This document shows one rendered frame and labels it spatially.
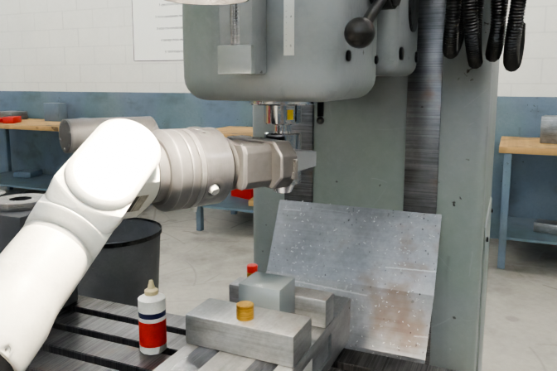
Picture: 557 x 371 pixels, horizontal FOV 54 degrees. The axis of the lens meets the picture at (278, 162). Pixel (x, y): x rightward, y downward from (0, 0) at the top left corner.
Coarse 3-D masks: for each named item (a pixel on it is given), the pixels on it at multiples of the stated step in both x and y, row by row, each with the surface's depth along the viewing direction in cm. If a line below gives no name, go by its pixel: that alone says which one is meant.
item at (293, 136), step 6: (264, 132) 69; (270, 132) 67; (276, 132) 67; (282, 132) 67; (288, 132) 67; (294, 132) 67; (300, 132) 69; (270, 138) 67; (276, 138) 67; (282, 138) 67; (288, 138) 67; (294, 138) 67; (300, 138) 68
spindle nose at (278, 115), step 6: (264, 108) 68; (270, 108) 67; (276, 108) 66; (282, 108) 66; (288, 108) 66; (294, 108) 67; (300, 108) 68; (264, 114) 68; (270, 114) 67; (276, 114) 66; (282, 114) 66; (294, 114) 67; (300, 114) 68; (264, 120) 68; (270, 120) 67; (276, 120) 66; (282, 120) 66; (288, 120) 66; (294, 120) 67; (300, 120) 68
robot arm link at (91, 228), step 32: (96, 128) 50; (128, 128) 51; (96, 160) 47; (128, 160) 49; (64, 192) 45; (96, 192) 45; (128, 192) 47; (64, 224) 45; (96, 224) 45; (96, 256) 47
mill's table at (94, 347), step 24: (72, 312) 95; (96, 312) 95; (120, 312) 95; (48, 336) 86; (72, 336) 86; (96, 336) 88; (120, 336) 86; (168, 336) 86; (48, 360) 79; (72, 360) 79; (96, 360) 80; (120, 360) 79; (144, 360) 79; (336, 360) 79; (360, 360) 79; (384, 360) 79
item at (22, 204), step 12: (0, 192) 98; (0, 204) 89; (12, 204) 89; (24, 204) 90; (0, 216) 88; (12, 216) 87; (24, 216) 87; (0, 228) 88; (12, 228) 87; (0, 240) 88; (0, 252) 89; (72, 300) 98
